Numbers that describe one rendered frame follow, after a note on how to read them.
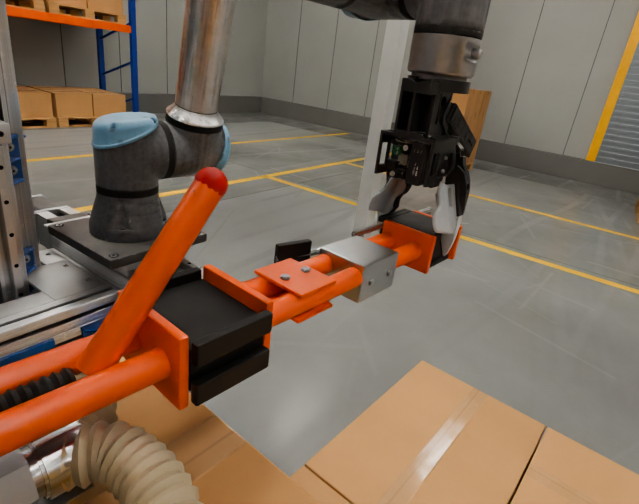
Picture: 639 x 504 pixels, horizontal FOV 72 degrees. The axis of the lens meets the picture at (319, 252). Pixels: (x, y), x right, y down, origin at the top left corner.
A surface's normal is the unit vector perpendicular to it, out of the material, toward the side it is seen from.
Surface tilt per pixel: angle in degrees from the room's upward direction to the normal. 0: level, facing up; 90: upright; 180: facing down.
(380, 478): 0
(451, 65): 91
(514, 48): 90
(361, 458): 0
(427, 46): 90
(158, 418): 0
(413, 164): 91
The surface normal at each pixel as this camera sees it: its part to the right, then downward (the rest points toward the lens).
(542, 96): -0.57, 0.25
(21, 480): 0.71, -0.16
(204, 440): 0.12, -0.91
